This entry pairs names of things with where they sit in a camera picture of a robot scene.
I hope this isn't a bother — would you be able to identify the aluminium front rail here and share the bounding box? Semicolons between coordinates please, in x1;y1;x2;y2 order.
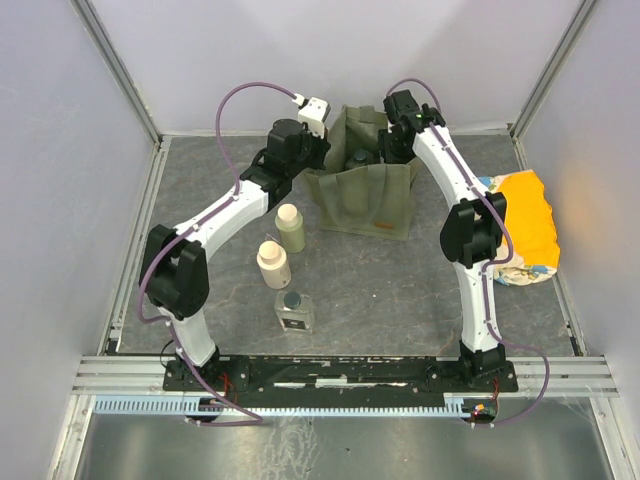
72;356;619;398

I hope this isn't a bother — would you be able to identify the beige white-cap bottle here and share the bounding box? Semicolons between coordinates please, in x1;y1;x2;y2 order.
256;240;291;290

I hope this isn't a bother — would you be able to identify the green liquid white-cap bottle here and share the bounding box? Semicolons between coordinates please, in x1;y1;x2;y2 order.
275;204;305;254

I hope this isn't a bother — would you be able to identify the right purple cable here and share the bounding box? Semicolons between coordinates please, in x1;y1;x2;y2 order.
384;77;552;429

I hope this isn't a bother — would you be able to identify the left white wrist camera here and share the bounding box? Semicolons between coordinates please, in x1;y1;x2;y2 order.
293;93;331;139

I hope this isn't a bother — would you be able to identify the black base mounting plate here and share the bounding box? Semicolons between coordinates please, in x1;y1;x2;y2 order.
162;353;520;407

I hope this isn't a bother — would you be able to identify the aluminium corner post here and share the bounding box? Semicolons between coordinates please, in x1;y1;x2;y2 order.
70;0;162;144
510;0;600;141

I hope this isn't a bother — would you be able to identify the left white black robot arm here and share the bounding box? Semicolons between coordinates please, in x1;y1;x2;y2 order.
138;119;330;390

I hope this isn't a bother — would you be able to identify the purple cable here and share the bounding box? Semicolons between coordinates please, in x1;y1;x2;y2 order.
135;82;306;429
384;77;552;429

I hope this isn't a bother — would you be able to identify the yellow patterned snack bag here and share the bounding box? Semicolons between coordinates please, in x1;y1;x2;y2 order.
480;170;560;286

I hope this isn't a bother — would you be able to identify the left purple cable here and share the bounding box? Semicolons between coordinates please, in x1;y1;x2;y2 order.
135;82;306;429

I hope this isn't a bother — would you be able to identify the left aluminium corner post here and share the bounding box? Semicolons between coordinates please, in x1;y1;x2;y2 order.
70;0;162;144

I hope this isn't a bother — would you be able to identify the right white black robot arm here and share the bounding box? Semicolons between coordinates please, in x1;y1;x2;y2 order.
379;90;507;391

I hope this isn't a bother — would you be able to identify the clear bottle black label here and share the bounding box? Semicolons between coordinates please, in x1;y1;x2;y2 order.
274;291;315;334

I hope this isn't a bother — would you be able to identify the right aluminium corner post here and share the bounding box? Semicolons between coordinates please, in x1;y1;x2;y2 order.
510;0;600;141

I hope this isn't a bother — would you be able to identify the light blue cable duct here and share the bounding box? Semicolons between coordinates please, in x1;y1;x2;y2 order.
93;394;474;416

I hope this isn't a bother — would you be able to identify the olive green canvas bag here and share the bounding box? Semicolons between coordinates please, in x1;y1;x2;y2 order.
303;105;422;241

